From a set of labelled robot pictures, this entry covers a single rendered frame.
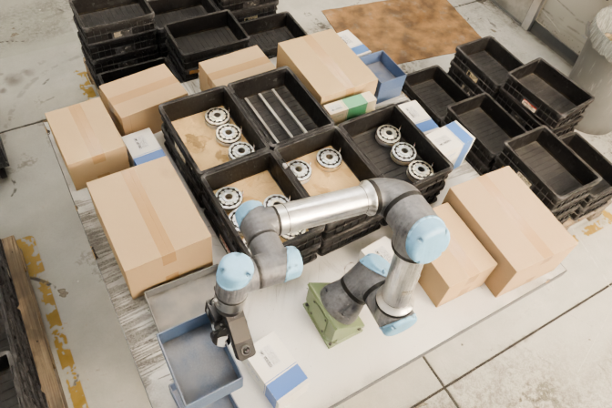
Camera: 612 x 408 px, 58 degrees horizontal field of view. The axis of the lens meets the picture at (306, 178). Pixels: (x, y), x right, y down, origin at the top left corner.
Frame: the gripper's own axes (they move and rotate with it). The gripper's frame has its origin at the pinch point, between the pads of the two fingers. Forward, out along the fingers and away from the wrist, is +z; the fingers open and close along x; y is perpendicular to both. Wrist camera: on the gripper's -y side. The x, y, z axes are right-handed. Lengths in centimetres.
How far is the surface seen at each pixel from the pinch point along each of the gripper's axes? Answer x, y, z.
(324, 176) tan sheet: -69, 57, 23
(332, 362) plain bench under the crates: -40, -5, 38
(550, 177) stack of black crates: -195, 33, 44
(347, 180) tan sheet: -76, 52, 22
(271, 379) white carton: -16.4, -3.8, 31.7
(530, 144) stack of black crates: -201, 54, 44
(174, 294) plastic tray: -1, 40, 42
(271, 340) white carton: -21.8, 7.4, 31.2
